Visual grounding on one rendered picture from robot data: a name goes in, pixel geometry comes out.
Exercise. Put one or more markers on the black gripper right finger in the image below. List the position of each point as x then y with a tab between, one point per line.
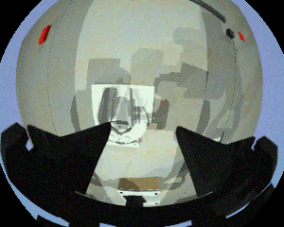
208	159

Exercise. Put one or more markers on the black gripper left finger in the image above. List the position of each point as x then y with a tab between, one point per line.
76	154

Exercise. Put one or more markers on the grey flat bar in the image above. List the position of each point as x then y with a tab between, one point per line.
213	11

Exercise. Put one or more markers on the red rectangular block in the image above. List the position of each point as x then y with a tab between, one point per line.
44	35

